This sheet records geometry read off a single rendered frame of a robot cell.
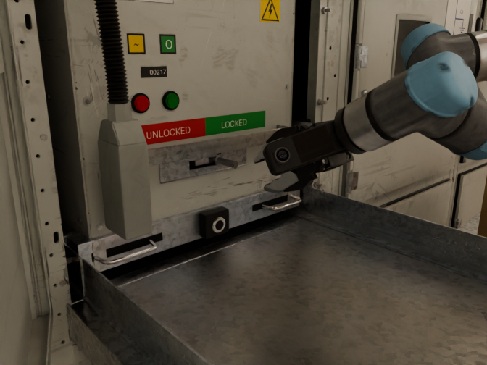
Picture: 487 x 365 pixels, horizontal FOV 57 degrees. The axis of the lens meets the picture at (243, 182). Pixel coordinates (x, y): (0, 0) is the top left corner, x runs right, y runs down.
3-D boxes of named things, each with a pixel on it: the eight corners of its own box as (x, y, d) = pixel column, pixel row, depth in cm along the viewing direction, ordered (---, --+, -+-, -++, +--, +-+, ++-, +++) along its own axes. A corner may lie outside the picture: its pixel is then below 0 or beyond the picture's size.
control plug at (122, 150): (154, 233, 69) (147, 120, 64) (125, 242, 66) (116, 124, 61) (130, 219, 74) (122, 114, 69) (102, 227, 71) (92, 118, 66)
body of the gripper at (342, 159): (328, 173, 75) (387, 148, 65) (293, 182, 69) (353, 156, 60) (312, 131, 75) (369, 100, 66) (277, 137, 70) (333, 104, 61)
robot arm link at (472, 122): (490, 85, 65) (447, 53, 59) (525, 143, 59) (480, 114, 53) (443, 117, 70) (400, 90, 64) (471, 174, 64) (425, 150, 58)
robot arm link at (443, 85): (489, 119, 52) (446, 91, 47) (408, 151, 60) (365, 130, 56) (479, 64, 55) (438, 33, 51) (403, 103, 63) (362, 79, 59)
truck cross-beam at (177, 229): (299, 205, 107) (301, 182, 106) (81, 278, 73) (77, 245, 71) (284, 200, 111) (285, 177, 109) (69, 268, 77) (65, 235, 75)
